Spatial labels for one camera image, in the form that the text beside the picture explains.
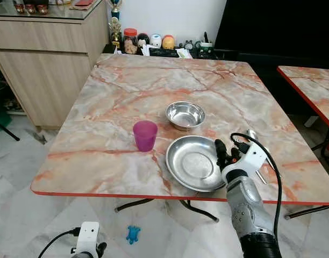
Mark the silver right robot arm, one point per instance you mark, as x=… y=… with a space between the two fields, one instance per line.
x=248 y=210

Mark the steel spoon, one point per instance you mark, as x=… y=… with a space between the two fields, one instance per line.
x=251 y=133

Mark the round steel plate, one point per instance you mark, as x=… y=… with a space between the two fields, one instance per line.
x=191 y=161

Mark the steel fork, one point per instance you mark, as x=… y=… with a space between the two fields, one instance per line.
x=262 y=178

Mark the blue turtle toy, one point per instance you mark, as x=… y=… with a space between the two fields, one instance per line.
x=133 y=234

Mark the small steel bowl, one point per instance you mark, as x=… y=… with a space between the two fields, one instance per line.
x=185 y=115

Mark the purple plastic cup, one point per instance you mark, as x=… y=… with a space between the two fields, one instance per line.
x=145 y=136

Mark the dark green mug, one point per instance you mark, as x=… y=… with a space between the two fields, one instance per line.
x=206 y=50

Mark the red edged marble table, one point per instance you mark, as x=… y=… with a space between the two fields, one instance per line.
x=315 y=88

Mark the white green paper packet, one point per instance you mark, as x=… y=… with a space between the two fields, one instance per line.
x=184 y=53

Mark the marble top folding table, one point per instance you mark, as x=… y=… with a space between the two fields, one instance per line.
x=127 y=102

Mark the small dark alarm clock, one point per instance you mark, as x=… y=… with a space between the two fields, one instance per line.
x=188 y=45

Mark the black flat box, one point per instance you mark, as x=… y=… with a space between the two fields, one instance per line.
x=163 y=52

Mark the orange yellow round figurine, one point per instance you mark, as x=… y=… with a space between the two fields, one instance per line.
x=168 y=42

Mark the white round figurine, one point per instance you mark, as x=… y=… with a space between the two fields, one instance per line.
x=155 y=40

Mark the black television screen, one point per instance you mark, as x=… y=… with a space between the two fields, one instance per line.
x=277 y=24

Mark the black round figurine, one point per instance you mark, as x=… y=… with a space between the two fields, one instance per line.
x=143 y=39

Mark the red lid snack jar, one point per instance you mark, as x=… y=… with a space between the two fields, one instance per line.
x=130 y=42

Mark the gold trophy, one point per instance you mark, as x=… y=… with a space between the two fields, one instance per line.
x=115 y=24

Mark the light wood cabinet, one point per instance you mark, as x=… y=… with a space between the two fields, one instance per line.
x=46 y=70

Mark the flat red box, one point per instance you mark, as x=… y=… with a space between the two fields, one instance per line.
x=83 y=3

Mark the dark red small jar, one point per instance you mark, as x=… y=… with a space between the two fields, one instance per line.
x=42 y=8
x=30 y=7
x=18 y=6

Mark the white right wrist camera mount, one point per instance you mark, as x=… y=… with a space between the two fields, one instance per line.
x=252 y=159

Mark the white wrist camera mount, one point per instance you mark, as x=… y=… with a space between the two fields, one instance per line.
x=88 y=235
x=252 y=159

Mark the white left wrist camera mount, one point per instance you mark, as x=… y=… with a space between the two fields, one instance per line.
x=88 y=235

